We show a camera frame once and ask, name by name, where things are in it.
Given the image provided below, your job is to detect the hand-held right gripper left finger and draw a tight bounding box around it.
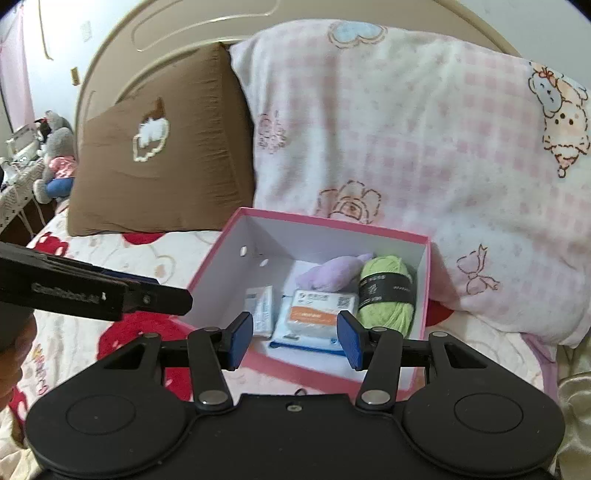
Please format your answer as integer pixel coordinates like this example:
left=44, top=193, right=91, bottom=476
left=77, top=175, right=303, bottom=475
left=99, top=311, right=254, bottom=413

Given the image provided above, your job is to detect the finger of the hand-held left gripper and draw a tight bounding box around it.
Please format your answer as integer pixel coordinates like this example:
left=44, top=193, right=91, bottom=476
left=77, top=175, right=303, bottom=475
left=99, top=270, right=161, bottom=285
left=122, top=281, right=194, bottom=317

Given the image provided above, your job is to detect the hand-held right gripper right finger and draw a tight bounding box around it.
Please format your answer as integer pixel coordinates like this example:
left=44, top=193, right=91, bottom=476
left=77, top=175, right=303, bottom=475
left=337, top=310, right=490, bottom=411

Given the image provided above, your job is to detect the small white carton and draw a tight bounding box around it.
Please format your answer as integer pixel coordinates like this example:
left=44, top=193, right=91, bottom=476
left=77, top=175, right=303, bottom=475
left=245, top=285, right=274, bottom=335

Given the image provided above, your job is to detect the green yarn ball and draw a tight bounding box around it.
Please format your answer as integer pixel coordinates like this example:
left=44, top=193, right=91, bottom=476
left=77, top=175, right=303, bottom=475
left=358, top=255, right=416, bottom=340

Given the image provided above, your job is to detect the clear orange-label plastic box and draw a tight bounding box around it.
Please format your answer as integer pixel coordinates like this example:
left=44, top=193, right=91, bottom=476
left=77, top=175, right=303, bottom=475
left=272, top=288, right=360, bottom=341

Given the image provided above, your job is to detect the blue white wet wipes pack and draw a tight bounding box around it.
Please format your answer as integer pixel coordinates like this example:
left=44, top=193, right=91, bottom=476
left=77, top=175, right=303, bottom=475
left=268, top=335, right=347, bottom=356

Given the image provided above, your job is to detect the pink cardboard box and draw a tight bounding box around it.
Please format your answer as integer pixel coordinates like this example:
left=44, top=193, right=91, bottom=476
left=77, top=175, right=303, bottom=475
left=187, top=207, right=432, bottom=402

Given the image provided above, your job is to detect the purple plush toy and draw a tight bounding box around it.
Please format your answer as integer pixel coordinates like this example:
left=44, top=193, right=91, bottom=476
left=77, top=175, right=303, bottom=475
left=295, top=252, right=374, bottom=294

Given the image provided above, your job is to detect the person's left hand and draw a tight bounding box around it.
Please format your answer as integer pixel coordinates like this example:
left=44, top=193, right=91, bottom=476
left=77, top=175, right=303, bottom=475
left=0, top=323, right=40, bottom=411

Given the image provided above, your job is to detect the red bear printed blanket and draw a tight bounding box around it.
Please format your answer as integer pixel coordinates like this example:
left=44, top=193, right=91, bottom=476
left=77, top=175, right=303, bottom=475
left=0, top=210, right=559, bottom=480

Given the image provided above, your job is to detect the brown pillow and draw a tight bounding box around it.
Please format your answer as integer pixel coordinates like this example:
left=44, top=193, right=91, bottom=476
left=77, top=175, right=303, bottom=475
left=67, top=42, right=257, bottom=237

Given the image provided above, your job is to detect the lace covered bedside table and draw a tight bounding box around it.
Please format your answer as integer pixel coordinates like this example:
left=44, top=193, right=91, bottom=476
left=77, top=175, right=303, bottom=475
left=0, top=134, right=56, bottom=241

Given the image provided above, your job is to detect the grey plush toy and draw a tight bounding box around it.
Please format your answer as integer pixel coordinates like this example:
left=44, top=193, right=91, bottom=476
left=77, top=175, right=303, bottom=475
left=32, top=111, right=77, bottom=204

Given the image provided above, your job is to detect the cream cloth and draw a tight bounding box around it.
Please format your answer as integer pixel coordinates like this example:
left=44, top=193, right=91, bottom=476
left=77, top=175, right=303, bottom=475
left=0, top=406, right=42, bottom=480

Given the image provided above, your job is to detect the pink checked pillow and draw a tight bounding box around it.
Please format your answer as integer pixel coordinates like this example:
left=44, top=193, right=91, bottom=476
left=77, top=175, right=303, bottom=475
left=229, top=19, right=591, bottom=348

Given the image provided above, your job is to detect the pink curtain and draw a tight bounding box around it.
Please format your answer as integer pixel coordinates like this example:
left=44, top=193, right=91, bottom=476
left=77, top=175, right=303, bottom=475
left=0, top=14, right=37, bottom=127

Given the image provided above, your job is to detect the gold satin quilt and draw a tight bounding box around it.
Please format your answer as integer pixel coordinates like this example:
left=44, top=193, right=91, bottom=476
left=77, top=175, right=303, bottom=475
left=554, top=344, right=591, bottom=480

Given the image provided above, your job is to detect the beige bed headboard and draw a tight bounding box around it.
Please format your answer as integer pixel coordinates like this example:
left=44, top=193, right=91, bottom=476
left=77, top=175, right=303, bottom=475
left=74, top=0, right=522, bottom=153

